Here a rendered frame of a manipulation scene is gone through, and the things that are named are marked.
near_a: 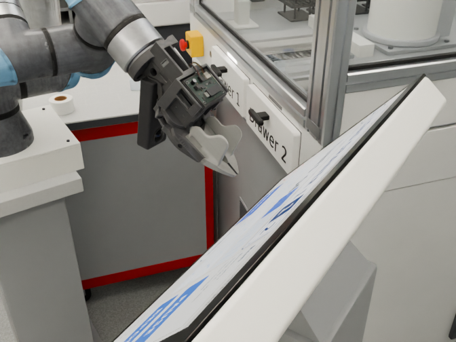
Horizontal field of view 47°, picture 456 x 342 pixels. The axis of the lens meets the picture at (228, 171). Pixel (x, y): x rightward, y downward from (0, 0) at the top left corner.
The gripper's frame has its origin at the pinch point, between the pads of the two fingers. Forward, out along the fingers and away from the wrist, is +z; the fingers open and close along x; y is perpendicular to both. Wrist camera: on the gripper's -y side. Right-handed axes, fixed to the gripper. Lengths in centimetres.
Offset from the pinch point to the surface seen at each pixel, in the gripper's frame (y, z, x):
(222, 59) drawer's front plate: -38, -27, 66
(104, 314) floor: -128, 9, 32
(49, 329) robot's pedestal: -99, 1, 3
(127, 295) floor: -128, 10, 44
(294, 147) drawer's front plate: -15.3, 4.7, 35.5
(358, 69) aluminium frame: 6.9, 0.8, 37.4
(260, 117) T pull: -21.5, -5.4, 41.1
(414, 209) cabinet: -13, 34, 52
